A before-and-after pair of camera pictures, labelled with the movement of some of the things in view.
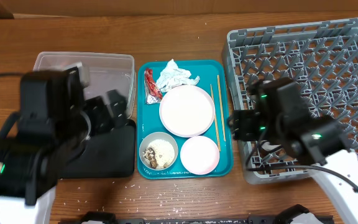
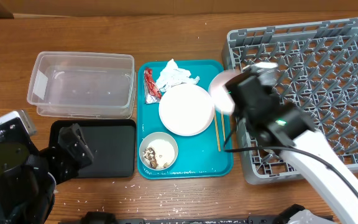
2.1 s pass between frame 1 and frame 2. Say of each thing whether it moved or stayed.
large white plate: stayed
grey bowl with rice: stayed
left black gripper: moved
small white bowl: moved
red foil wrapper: stayed
